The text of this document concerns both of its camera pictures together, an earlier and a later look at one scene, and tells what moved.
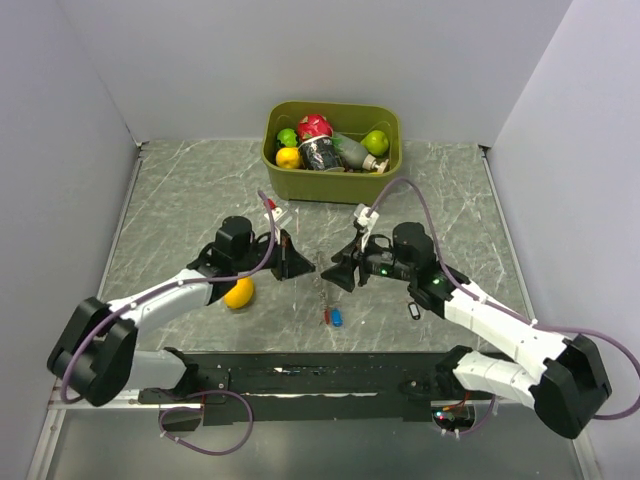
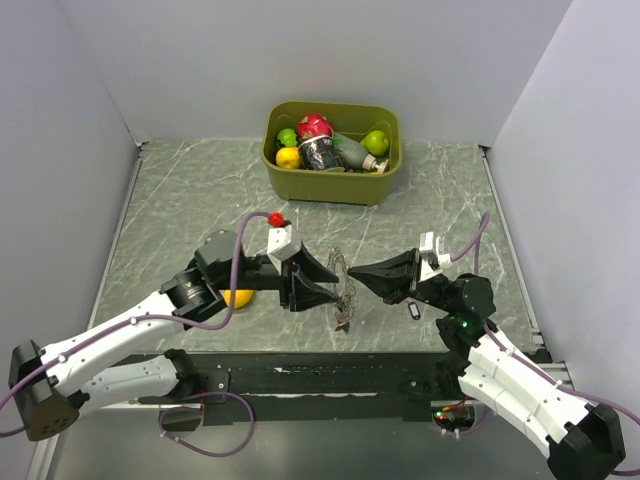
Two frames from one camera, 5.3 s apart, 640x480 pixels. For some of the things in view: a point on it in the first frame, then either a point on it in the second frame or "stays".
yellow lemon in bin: (288, 157) stays
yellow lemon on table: (241, 294) stays
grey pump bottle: (355, 155) stays
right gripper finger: (343, 273) to (391, 278)
